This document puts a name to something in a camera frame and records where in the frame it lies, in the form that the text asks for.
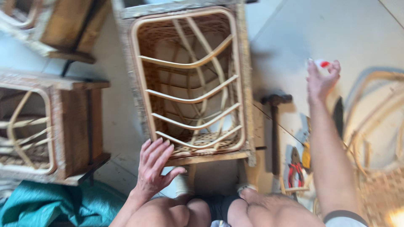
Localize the bare bent rattan frame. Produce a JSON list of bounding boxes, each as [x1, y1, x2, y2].
[[342, 71, 404, 227]]

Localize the woven rattan chair brown sides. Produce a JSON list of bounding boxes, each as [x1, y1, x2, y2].
[[0, 69, 112, 186], [0, 0, 111, 77]]

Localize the person's right hand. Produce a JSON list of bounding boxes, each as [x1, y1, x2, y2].
[[306, 59, 342, 104]]

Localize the teal cloth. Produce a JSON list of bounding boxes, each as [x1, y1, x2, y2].
[[0, 180, 127, 227]]

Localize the person's left leg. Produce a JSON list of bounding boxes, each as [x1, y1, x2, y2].
[[125, 195, 212, 227]]

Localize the black head hammer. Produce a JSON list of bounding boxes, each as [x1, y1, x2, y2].
[[260, 91, 293, 193]]

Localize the rattan chair frame with slats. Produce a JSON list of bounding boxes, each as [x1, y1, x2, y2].
[[112, 0, 267, 193]]

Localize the red black handled pliers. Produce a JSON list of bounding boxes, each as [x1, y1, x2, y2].
[[287, 146, 306, 190]]

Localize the person's leg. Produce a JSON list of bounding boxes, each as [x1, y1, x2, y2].
[[227, 189, 327, 227], [125, 195, 212, 227]]

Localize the person's left hand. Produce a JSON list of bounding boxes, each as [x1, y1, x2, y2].
[[136, 138, 187, 197]]

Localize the small white red bottle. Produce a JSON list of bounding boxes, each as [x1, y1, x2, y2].
[[308, 58, 331, 72]]

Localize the black shorts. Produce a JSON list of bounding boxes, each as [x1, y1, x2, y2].
[[194, 194, 243, 223]]

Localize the white sleeve with black edge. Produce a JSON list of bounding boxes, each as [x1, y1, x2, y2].
[[323, 210, 369, 227]]

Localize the black blade knife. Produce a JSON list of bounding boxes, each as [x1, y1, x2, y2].
[[332, 96, 344, 140]]

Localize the yellow hand tool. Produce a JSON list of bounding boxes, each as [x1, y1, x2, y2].
[[301, 142, 312, 170]]

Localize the person's right leg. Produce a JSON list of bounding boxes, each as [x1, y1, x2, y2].
[[227, 189, 327, 227]]

